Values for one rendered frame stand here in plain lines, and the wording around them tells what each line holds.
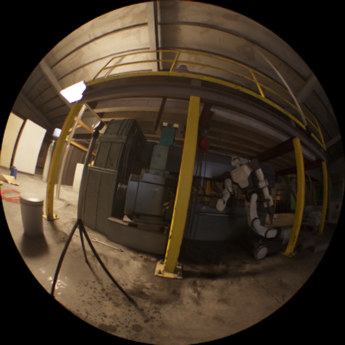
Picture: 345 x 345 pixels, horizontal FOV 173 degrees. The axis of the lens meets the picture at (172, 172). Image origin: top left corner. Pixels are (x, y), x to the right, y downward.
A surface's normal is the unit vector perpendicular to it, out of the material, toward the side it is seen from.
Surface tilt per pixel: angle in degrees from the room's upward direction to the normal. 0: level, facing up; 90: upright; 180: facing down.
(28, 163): 90
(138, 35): 171
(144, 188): 90
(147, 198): 90
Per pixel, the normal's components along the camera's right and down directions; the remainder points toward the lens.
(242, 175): -0.77, 0.20
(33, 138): 0.99, 0.15
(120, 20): -0.16, 0.94
